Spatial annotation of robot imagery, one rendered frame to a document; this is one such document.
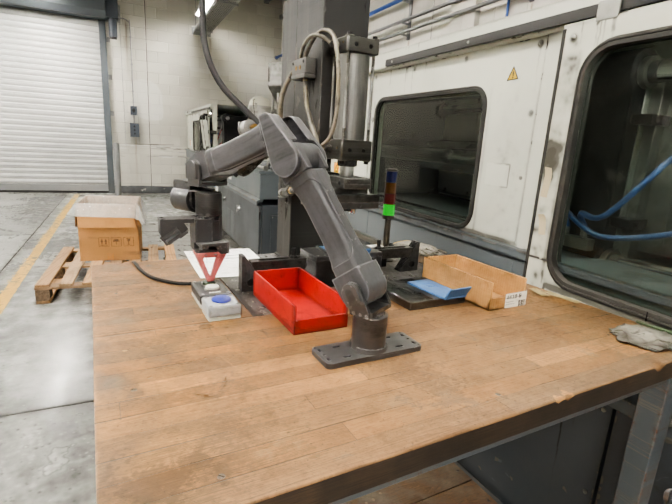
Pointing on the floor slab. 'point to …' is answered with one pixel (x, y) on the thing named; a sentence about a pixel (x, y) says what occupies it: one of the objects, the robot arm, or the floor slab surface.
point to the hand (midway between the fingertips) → (210, 277)
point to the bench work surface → (346, 398)
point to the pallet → (64, 262)
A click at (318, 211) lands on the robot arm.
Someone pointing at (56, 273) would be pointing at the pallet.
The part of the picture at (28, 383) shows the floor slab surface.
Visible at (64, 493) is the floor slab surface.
